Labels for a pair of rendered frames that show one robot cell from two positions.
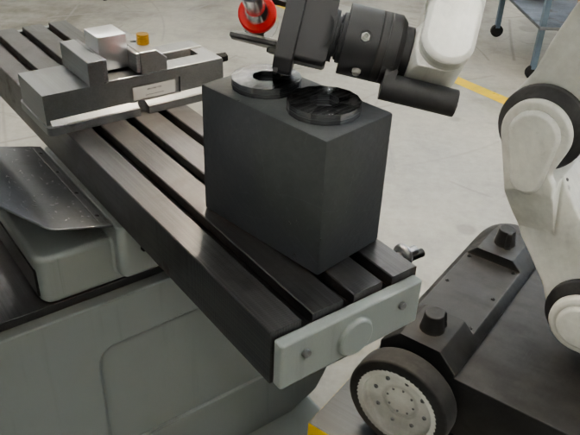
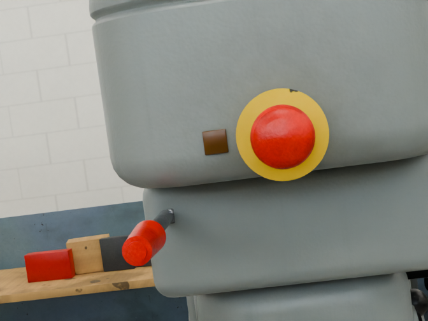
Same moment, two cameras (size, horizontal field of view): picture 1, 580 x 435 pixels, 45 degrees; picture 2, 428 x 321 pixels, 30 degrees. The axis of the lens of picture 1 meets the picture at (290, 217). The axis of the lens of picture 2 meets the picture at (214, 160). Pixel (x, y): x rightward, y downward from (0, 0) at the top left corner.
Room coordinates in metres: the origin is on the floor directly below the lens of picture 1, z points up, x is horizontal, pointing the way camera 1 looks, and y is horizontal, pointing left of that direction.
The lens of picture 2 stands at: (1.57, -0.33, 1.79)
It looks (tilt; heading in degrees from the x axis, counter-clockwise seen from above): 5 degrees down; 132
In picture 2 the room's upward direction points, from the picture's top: 8 degrees counter-clockwise
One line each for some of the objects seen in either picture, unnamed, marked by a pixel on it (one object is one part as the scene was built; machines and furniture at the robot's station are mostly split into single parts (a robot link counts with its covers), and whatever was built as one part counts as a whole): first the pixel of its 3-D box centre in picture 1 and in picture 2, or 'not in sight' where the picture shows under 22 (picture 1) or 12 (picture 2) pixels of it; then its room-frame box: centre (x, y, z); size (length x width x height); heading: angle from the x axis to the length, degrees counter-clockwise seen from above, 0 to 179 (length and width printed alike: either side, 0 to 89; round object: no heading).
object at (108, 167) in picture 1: (133, 138); not in sight; (1.13, 0.29, 0.90); 1.24 x 0.23 x 0.08; 37
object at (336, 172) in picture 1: (292, 159); not in sight; (0.82, 0.00, 1.04); 0.22 x 0.12 x 0.20; 46
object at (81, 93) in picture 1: (124, 72); not in sight; (1.21, 0.31, 0.99); 0.35 x 0.15 x 0.11; 127
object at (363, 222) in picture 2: not in sight; (290, 197); (1.08, 0.30, 1.68); 0.34 x 0.24 x 0.10; 127
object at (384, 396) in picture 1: (401, 399); not in sight; (0.91, -0.22, 0.50); 0.20 x 0.05 x 0.20; 55
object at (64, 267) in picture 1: (144, 194); not in sight; (1.11, 0.27, 0.80); 0.50 x 0.35 x 0.12; 127
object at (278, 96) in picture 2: not in sight; (282, 134); (1.25, 0.09, 1.76); 0.06 x 0.02 x 0.06; 37
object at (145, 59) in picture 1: (135, 51); not in sight; (1.23, 0.29, 1.03); 0.12 x 0.06 x 0.04; 37
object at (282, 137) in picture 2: not in sight; (282, 136); (1.26, 0.07, 1.76); 0.04 x 0.03 x 0.04; 37
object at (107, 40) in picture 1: (106, 47); not in sight; (1.19, 0.34, 1.04); 0.06 x 0.05 x 0.06; 37
